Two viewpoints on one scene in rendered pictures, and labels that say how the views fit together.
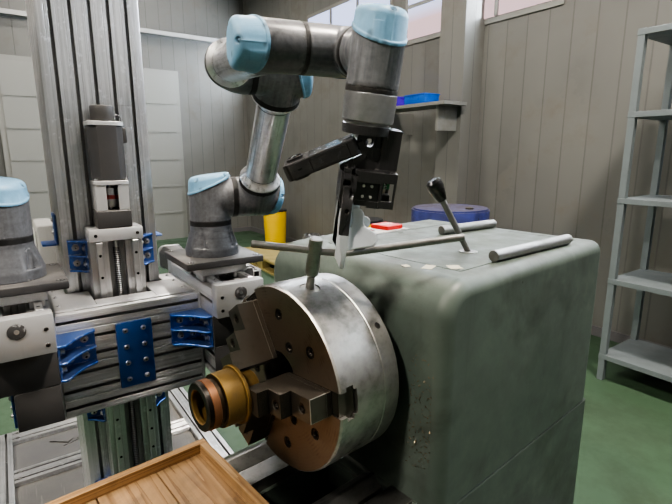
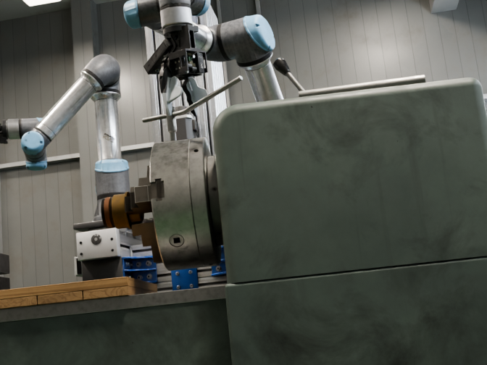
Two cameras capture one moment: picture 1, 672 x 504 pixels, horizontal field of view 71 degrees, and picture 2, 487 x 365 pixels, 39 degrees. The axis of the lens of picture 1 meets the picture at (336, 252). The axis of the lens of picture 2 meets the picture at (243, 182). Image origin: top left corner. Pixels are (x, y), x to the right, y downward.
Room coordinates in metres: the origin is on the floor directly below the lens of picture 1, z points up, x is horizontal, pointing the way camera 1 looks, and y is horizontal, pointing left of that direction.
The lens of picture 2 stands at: (-0.35, -1.21, 0.79)
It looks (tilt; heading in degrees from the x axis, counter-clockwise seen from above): 11 degrees up; 43
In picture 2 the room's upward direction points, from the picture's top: 6 degrees counter-clockwise
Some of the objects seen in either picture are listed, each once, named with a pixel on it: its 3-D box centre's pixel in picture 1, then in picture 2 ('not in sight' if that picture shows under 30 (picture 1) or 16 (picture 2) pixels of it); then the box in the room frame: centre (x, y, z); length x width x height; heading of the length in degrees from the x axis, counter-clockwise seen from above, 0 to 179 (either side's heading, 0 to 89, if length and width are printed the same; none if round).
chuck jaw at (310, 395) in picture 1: (299, 399); (145, 198); (0.65, 0.05, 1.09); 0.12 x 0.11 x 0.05; 41
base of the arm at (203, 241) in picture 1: (211, 236); not in sight; (1.36, 0.36, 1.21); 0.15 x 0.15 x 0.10
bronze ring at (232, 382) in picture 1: (226, 397); (122, 211); (0.67, 0.17, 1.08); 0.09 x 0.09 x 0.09; 41
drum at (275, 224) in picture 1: (275, 227); not in sight; (7.44, 0.97, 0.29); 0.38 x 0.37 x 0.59; 126
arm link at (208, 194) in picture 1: (211, 196); not in sight; (1.36, 0.36, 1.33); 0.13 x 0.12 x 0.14; 112
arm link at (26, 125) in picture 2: not in sight; (35, 129); (0.93, 1.03, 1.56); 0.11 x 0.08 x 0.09; 146
